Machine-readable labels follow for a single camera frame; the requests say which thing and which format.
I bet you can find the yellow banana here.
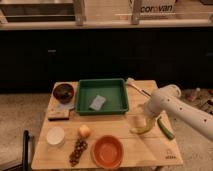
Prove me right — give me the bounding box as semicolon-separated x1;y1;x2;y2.
130;122;155;135

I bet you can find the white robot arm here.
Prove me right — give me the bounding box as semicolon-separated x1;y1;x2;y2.
144;84;213;142

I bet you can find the red bowl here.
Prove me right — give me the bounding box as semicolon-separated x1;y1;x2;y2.
91;135;124;170

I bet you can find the dark brown bowl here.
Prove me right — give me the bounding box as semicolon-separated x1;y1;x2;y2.
53;83;74;104

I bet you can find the translucent green cup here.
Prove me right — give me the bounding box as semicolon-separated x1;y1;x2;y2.
138;104;146;118

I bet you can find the green cucumber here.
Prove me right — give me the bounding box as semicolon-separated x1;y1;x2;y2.
157;118;175;140

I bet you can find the green plastic tray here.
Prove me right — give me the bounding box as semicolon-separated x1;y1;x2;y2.
75;78;129;116

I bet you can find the grey sponge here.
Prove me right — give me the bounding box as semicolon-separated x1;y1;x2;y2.
89;95;106;111

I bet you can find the orange apple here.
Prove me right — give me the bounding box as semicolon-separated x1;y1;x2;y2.
78;125;91;138

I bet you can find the bunch of dark grapes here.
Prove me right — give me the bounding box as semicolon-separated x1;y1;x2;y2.
69;138;88;167

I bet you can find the wooden block brush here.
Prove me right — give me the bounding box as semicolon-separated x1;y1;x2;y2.
47;103;74;121

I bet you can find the white cup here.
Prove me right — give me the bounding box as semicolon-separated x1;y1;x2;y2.
46;126;65;147

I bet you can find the cardboard box with text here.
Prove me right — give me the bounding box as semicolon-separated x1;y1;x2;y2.
128;0;178;15

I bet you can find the spatula with black handle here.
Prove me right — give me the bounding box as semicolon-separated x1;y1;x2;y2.
126;78;151;97

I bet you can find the black chair frame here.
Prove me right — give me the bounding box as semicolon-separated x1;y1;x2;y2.
0;130;35;171

